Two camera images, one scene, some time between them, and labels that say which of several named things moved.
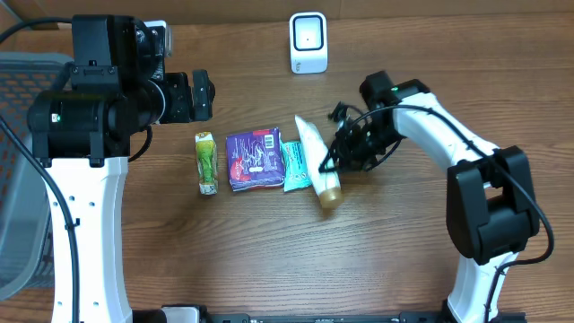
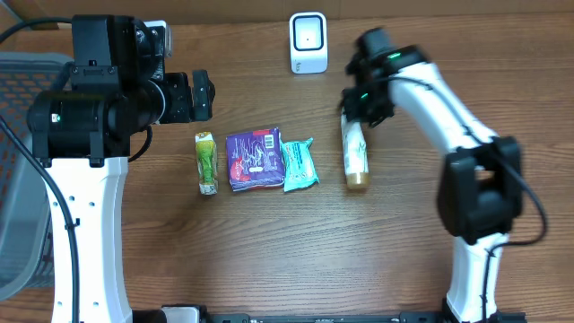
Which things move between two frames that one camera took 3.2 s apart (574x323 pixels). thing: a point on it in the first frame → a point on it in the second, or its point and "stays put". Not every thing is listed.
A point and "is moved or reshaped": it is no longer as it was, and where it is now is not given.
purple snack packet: x=255 y=160 stays put
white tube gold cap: x=326 y=172 is moved or reshaped
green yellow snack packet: x=206 y=157 stays put
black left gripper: x=202 y=95 stays put
